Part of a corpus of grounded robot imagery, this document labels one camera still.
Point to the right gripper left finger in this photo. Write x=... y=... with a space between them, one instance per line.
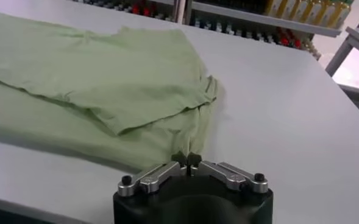
x=154 y=179

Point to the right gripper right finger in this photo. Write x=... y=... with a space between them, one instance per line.
x=228 y=176

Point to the light green polo shirt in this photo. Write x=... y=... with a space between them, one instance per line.
x=106 y=91

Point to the grey beverage display shelf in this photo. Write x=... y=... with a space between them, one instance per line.
x=167 y=4
x=258 y=19

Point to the yellow juice bottle green cap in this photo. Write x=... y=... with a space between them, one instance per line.
x=340 y=14
x=311 y=12
x=297 y=10
x=284 y=9
x=271 y=7
x=324 y=12

